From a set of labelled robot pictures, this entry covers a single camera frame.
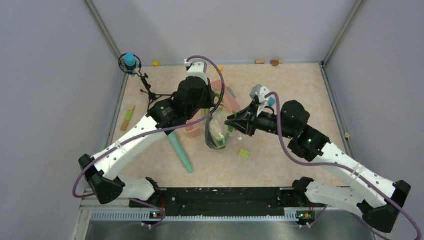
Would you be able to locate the brown wooden piece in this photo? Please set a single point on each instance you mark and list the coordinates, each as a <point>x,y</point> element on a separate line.
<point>274,62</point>

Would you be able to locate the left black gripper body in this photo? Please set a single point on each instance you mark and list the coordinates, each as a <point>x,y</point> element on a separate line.
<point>206,99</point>

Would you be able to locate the blue toy block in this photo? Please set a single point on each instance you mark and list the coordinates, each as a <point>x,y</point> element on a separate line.
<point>271,102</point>

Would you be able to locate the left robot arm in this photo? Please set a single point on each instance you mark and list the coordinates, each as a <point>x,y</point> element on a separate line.
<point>102,170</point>

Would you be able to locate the blue microphone on tripod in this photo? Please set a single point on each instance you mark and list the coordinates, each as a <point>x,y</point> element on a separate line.
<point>131,64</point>

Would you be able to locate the green celery stalk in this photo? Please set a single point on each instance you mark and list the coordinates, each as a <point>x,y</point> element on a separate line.
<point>219,101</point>

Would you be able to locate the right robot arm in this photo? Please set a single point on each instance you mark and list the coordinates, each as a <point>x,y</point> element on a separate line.
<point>377,200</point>

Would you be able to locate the clear pink zip bag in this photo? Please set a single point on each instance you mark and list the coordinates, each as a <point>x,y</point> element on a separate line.
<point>233,137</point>

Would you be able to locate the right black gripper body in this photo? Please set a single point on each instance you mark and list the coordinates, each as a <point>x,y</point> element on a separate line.
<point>264,121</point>

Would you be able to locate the white cauliflower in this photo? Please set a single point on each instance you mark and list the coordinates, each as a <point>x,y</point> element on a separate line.
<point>217,130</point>

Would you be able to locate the wooden cork cylinder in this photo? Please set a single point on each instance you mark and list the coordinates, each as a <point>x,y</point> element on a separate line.
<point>260,61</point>

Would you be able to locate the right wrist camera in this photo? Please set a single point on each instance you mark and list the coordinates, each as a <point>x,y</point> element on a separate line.
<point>260,92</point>

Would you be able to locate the green square block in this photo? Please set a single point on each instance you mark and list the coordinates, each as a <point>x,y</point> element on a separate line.
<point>243,153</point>

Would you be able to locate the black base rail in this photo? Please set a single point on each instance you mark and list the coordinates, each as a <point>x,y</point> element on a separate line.
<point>229,202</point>

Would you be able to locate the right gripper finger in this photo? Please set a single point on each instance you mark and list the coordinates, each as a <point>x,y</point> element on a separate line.
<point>241,123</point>
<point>246,114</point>

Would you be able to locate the green and wood stick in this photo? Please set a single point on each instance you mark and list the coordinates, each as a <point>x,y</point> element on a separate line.
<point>127,118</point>

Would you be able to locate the teal silicone tool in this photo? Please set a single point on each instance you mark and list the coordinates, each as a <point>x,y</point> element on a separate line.
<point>180,151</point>

